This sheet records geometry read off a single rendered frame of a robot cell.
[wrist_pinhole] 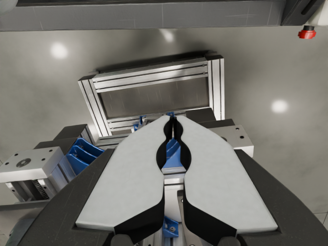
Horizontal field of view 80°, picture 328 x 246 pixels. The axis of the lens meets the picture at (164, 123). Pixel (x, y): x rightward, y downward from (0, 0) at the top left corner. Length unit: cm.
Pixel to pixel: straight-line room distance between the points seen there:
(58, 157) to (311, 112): 167
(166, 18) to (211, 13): 8
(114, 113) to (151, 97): 27
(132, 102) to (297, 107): 120
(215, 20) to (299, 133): 159
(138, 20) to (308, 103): 154
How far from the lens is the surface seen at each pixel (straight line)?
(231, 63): 143
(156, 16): 39
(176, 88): 120
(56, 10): 44
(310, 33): 62
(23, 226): 65
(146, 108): 127
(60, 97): 167
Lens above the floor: 134
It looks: 60 degrees down
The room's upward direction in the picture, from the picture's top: 176 degrees counter-clockwise
